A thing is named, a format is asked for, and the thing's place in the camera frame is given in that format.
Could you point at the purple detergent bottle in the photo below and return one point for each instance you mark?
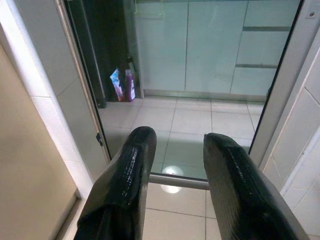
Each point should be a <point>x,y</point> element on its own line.
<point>130,87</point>

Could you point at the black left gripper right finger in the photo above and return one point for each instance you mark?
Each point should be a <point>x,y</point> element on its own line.
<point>237,187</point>

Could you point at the small black door latch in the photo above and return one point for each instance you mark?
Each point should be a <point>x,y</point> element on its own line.
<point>99,140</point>

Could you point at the tinted glass sliding door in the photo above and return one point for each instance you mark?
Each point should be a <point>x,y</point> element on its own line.
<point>190,140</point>

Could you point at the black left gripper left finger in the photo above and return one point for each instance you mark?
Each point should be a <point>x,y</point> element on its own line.
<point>125,175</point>

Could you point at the colourful refill bag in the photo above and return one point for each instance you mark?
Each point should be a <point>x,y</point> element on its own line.
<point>117,85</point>

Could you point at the white drawer front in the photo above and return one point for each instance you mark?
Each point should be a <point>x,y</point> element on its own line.
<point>262,47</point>
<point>270,12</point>
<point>252,81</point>

